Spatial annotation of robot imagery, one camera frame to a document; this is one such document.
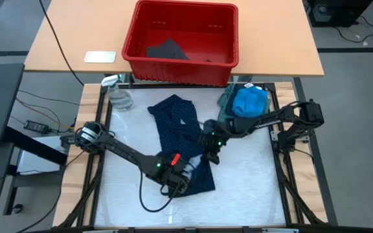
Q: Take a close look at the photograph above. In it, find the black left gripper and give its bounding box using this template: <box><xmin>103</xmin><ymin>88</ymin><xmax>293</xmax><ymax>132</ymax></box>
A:
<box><xmin>155</xmin><ymin>154</ymin><xmax>191</xmax><ymax>195</ymax></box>

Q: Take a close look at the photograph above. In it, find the navy dotted shirt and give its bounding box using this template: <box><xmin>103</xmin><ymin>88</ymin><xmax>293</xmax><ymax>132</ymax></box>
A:
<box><xmin>146</xmin><ymin>94</ymin><xmax>216</xmax><ymax>198</ymax></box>

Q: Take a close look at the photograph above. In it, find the green dotted shirt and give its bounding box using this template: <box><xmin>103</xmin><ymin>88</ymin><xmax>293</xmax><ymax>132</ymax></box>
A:
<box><xmin>217</xmin><ymin>83</ymin><xmax>272</xmax><ymax>123</ymax></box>

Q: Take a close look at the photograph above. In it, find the bright blue garment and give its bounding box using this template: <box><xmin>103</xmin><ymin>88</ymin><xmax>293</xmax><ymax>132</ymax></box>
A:
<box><xmin>231</xmin><ymin>85</ymin><xmax>269</xmax><ymax>118</ymax></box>

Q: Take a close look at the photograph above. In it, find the dark grey garment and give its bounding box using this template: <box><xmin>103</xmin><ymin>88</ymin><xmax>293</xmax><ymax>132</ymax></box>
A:
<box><xmin>146</xmin><ymin>38</ymin><xmax>190</xmax><ymax>61</ymax></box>

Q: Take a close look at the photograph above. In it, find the red plastic bin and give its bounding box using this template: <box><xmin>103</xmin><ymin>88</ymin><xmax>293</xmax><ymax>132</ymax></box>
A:
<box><xmin>121</xmin><ymin>0</ymin><xmax>240</xmax><ymax>87</ymax></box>

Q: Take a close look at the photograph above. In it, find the light wooden desk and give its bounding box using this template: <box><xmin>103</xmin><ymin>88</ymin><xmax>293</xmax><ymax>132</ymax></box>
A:
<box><xmin>23</xmin><ymin>0</ymin><xmax>325</xmax><ymax>78</ymax></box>

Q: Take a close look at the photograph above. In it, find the white flat rectangular plate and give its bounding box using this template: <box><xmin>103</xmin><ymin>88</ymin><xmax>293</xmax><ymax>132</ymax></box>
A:
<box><xmin>84</xmin><ymin>50</ymin><xmax>117</xmax><ymax>63</ymax></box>

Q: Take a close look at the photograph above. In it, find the white flat board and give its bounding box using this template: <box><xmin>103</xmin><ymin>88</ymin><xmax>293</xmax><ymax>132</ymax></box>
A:
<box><xmin>16</xmin><ymin>135</ymin><xmax>67</xmax><ymax>175</ymax></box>

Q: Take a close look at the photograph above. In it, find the black power adapter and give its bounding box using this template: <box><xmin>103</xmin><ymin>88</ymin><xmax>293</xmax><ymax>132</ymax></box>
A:
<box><xmin>23</xmin><ymin>120</ymin><xmax>51</xmax><ymax>135</ymax></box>

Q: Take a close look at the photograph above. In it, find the black floor equipment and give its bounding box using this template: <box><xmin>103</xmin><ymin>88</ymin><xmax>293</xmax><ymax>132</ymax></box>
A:
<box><xmin>306</xmin><ymin>0</ymin><xmax>373</xmax><ymax>28</ymax></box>

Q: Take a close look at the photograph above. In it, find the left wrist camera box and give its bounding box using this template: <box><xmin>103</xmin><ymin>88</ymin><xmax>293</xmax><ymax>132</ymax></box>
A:
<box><xmin>168</xmin><ymin>180</ymin><xmax>189</xmax><ymax>197</ymax></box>

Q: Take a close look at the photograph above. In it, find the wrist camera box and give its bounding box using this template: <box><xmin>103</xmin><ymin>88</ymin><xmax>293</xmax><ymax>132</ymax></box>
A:
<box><xmin>205</xmin><ymin>150</ymin><xmax>221</xmax><ymax>166</ymax></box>
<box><xmin>168</xmin><ymin>180</ymin><xmax>189</xmax><ymax>197</ymax></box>

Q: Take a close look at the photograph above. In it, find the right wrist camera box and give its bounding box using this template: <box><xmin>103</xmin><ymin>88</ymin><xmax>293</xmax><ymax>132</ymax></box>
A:
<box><xmin>205</xmin><ymin>150</ymin><xmax>221</xmax><ymax>166</ymax></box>

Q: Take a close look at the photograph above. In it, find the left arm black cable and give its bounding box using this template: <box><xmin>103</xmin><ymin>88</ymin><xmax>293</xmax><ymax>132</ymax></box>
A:
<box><xmin>138</xmin><ymin>166</ymin><xmax>178</xmax><ymax>214</ymax></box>

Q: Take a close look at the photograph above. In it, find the black metal rig frame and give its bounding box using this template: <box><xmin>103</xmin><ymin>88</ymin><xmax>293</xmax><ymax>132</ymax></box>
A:
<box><xmin>56</xmin><ymin>82</ymin><xmax>328</xmax><ymax>233</ymax></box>

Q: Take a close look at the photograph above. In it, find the black floor cable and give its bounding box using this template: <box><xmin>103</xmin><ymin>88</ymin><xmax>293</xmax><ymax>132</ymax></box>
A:
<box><xmin>332</xmin><ymin>15</ymin><xmax>373</xmax><ymax>45</ymax></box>

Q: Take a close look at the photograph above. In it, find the long black desk cable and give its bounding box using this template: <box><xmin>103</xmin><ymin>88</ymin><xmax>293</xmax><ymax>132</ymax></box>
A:
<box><xmin>38</xmin><ymin>0</ymin><xmax>85</xmax><ymax>87</ymax></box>

